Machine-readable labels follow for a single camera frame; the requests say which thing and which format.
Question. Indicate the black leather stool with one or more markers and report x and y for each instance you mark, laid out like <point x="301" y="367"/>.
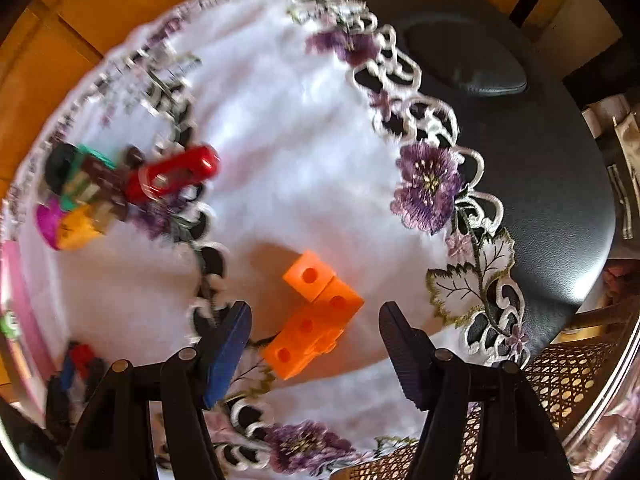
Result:
<point x="525" y="160"/>

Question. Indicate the small green toy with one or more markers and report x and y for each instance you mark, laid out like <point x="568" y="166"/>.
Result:
<point x="7" y="325"/>

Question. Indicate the red metallic capsule tube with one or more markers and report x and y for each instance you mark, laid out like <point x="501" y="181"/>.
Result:
<point x="195" y="165"/>

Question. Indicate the red and blue toy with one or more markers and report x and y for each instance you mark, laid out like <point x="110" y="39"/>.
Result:
<point x="80" y="355"/>

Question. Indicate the yellow toy piece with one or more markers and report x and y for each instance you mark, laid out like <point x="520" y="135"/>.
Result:
<point x="80" y="230"/>

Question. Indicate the green plastic toy piece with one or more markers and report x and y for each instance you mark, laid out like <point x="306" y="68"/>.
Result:
<point x="95" y="155"/>

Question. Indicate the wicker chair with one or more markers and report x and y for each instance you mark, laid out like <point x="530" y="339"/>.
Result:
<point x="560" y="375"/>

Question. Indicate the brown toy blocks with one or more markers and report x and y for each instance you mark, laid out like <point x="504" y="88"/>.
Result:
<point x="107" y="180"/>

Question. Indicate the orange linked cube blocks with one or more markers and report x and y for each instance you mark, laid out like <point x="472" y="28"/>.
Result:
<point x="305" y="330"/>

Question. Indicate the magenta ball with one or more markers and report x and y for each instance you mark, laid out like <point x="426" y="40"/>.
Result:
<point x="47" y="222"/>

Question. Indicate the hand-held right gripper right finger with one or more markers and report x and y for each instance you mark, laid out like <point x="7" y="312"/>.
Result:
<point x="400" y="355"/>

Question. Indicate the white embroidered floral tablecloth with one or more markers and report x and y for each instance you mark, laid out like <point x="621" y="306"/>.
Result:
<point x="300" y="160"/>

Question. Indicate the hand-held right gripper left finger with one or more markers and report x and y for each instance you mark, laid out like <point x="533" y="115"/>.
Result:
<point x="227" y="355"/>

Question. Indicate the pink box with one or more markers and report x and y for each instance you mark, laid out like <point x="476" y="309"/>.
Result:
<point x="25" y="300"/>

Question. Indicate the wooden cabinet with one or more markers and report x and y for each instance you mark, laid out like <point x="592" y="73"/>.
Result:
<point x="75" y="0"/>

